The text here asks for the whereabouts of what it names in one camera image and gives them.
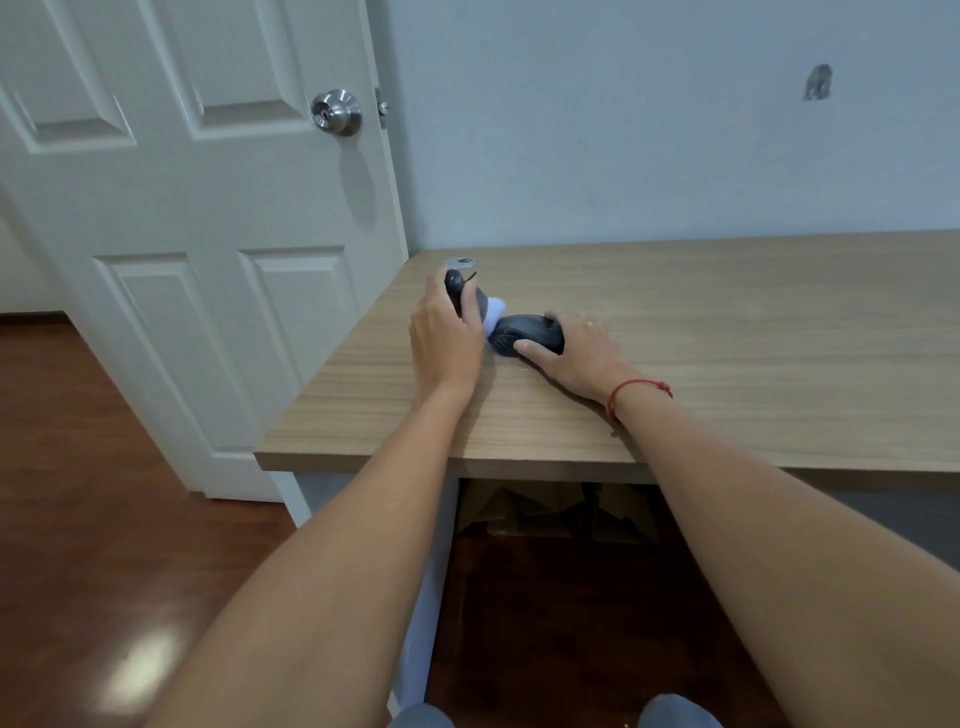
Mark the white panel door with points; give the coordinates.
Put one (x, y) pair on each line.
(187, 225)

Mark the black computer mouse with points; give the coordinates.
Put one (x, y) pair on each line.
(525, 330)

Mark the person's right forearm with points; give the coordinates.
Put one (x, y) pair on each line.
(772, 547)

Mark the brown cardboard box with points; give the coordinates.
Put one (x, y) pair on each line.
(525, 510)

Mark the silver door latch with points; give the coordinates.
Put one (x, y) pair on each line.
(382, 105)

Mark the person's left forearm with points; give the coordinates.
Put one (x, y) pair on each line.
(330, 570)

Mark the person's right thumb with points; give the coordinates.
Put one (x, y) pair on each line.
(536, 354)

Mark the person's left hand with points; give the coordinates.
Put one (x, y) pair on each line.
(444, 349)

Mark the silver door knob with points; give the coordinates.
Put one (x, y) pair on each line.
(337, 112)

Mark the person's right hand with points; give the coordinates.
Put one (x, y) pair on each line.
(585, 360)

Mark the grey handheld device white pad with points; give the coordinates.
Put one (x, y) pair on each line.
(484, 306)

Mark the person's left thumb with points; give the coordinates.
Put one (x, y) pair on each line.
(472, 311)

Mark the person's grey trousers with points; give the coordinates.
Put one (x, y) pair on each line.
(679, 714)

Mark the white table leg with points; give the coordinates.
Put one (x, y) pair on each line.
(431, 600)

